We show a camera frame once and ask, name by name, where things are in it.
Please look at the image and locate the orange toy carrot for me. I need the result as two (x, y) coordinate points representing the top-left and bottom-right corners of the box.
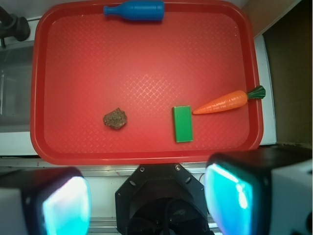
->
(192, 86), (266, 115)

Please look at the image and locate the grey metal sink basin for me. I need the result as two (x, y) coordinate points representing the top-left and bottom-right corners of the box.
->
(0, 46), (33, 133)

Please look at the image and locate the brown rock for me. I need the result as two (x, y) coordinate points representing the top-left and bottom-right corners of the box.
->
(103, 108), (128, 130)

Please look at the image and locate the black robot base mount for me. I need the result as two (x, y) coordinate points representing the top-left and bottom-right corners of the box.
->
(115, 164), (214, 235)

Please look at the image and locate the green rectangular block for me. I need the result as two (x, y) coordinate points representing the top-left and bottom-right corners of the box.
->
(173, 106), (193, 143)

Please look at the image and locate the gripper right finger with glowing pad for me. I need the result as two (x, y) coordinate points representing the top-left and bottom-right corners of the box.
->
(204, 147), (313, 235)

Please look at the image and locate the blue toy bottle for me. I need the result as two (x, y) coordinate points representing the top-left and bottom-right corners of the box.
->
(103, 0), (165, 21)

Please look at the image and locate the red plastic tray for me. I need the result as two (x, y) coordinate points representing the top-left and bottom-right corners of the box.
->
(30, 0), (263, 165)

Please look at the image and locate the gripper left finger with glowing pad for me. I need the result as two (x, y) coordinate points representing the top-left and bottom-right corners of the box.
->
(0, 167), (91, 235)

